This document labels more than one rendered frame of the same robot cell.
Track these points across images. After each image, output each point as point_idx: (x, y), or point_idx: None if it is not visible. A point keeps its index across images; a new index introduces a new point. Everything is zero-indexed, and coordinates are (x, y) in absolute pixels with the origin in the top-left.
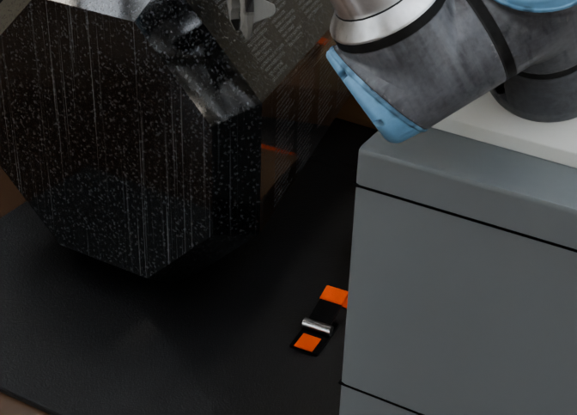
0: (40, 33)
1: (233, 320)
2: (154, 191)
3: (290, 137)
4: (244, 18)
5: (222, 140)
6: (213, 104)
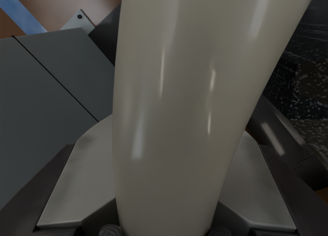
0: None
1: None
2: (315, 14)
3: (290, 130)
4: (91, 127)
5: (285, 71)
6: (317, 76)
